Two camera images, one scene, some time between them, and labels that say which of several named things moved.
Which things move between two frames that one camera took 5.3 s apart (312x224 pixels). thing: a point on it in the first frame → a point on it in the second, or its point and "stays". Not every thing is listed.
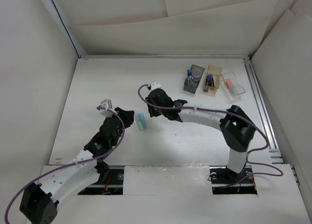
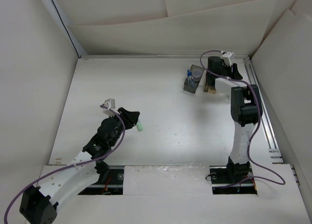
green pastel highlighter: x=139 y=123 stays
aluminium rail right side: x=274 y=151 stays
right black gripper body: x=154 y=111 → x=226 y=70
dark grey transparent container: x=191 y=82 stays
